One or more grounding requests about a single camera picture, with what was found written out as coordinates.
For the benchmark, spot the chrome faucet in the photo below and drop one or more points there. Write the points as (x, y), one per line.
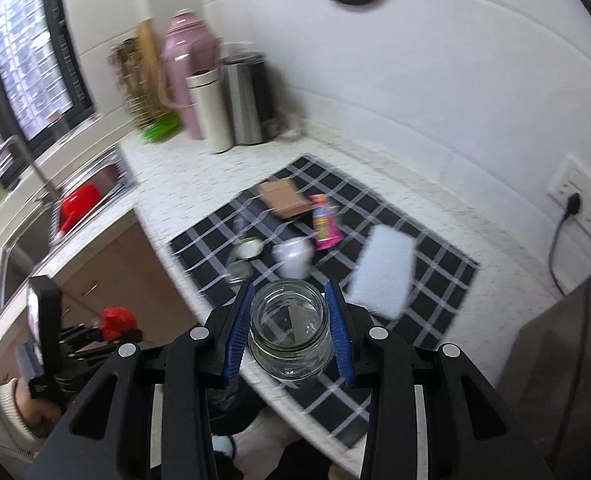
(47, 185)

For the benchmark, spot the metal jar lid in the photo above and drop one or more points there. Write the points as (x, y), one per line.
(249, 248)

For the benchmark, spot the white wall socket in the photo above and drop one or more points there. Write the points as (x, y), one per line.
(573, 178)

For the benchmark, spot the person's left hand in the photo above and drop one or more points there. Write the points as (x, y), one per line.
(40, 416)

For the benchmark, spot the grey appliance at right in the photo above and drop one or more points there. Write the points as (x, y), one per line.
(546, 382)

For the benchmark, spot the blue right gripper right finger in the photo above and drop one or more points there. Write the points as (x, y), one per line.
(342, 331)

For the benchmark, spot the green drip tray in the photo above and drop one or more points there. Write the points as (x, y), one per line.
(162, 128)

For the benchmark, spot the black framed window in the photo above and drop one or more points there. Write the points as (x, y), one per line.
(41, 81)

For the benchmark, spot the stainless steel electric kettle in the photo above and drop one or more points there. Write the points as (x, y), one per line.
(250, 99)

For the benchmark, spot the red bowl in sink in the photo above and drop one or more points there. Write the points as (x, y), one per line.
(77, 205)

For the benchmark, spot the black white checkered mat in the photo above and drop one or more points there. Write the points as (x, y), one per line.
(438, 279)

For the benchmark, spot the white shoe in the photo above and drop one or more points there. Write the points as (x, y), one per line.
(224, 445)

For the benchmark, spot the clear glass jar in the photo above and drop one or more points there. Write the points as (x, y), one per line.
(290, 331)

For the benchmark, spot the clear plastic bag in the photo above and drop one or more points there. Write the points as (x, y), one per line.
(294, 257)

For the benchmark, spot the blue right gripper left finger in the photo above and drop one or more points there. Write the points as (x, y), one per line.
(237, 329)

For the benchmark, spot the pink snack wrapper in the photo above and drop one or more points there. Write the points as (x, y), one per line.
(327, 232)

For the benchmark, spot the wire utensil rack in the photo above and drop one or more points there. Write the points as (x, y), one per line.
(135, 62)

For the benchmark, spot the white sponge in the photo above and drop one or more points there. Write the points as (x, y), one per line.
(384, 273)

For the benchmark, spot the pink thermos jug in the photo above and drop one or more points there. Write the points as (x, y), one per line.
(190, 47)

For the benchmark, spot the white tumbler bottle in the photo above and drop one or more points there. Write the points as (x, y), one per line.
(205, 89)

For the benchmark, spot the stainless steel sink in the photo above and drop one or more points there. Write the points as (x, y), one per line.
(36, 239)

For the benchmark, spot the small clear lid on mat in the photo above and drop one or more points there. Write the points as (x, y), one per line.
(238, 271)

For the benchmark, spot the brown cardboard piece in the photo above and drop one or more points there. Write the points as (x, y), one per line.
(283, 199)

